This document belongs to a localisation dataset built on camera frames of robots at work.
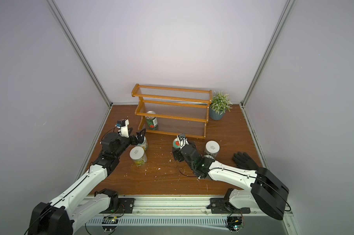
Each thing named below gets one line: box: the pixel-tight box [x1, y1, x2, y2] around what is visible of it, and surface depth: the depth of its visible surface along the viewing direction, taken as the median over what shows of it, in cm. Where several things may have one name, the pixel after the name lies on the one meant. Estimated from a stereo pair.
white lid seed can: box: [204, 140, 221, 159], surface depth 86 cm
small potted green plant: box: [209, 90, 233, 121], surface depth 100 cm
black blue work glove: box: [232, 151, 268, 177], surface depth 88 cm
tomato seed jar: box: [172, 137, 181, 149], surface depth 80 cm
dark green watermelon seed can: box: [145, 110, 159, 131], surface depth 99 cm
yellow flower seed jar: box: [129, 145, 148, 166], surface depth 85 cm
